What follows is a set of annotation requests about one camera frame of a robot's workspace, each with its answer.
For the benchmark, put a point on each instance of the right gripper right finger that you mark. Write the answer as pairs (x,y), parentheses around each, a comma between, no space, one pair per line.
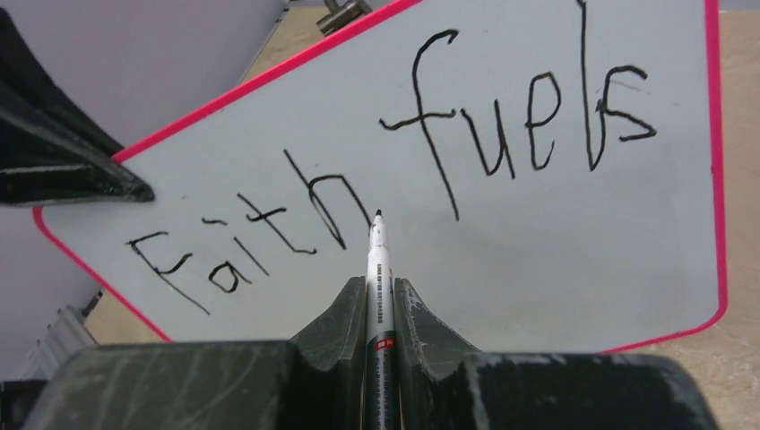
(435,392)

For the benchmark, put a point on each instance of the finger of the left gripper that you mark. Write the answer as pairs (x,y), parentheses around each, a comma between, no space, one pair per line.
(51,151)

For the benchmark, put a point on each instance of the pink framed whiteboard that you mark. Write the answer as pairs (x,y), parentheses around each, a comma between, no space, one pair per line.
(550,173)

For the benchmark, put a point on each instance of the black metal clamp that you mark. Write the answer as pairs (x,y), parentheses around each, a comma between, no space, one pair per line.
(340,15)

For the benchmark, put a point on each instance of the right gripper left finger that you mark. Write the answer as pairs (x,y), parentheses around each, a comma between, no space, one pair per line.
(327,384)

